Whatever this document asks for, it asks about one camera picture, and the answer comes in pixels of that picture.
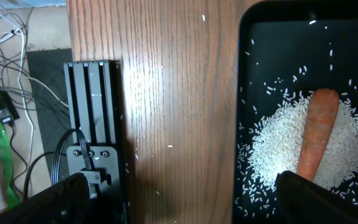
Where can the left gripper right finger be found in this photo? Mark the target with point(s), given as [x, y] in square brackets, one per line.
[301, 201]

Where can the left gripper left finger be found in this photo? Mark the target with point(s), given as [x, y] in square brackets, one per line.
[64, 202]

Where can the pile of white rice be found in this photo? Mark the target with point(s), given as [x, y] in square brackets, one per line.
[281, 143]

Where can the orange carrot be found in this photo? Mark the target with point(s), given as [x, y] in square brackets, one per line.
[320, 119]

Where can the black power adapter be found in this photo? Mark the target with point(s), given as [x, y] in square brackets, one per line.
[8, 112]

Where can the black plastic tray bin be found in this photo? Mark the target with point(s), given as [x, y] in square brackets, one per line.
[291, 62]

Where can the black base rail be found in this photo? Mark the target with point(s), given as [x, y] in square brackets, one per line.
[97, 152]

